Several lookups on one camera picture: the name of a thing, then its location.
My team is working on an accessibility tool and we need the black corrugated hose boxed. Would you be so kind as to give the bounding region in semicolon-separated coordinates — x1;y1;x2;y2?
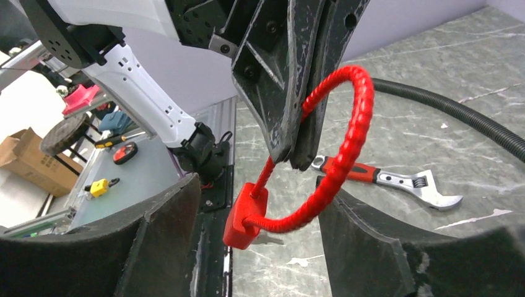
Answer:
371;77;525;164

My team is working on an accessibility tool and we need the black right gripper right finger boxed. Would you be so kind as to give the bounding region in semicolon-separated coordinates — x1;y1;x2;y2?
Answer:
319;190;524;296

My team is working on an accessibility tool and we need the red handled adjustable wrench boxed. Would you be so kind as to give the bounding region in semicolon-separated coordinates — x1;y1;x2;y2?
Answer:
310;155;464;212

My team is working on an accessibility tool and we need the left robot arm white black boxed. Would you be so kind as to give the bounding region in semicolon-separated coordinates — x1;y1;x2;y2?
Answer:
21;1;373;183

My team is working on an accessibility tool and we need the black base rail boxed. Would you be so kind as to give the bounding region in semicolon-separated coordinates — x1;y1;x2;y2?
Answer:
183;165;234;296

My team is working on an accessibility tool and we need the cardboard box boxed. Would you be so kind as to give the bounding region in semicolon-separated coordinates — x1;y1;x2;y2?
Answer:
1;127;84;197

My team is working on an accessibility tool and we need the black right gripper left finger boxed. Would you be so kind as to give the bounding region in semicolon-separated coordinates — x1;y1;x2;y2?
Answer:
1;174;201;296

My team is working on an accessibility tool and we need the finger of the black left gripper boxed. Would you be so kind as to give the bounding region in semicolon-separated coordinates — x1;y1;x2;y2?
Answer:
289;0;372;172

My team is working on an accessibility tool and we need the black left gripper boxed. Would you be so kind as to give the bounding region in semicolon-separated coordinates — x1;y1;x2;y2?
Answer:
165;1;326;162

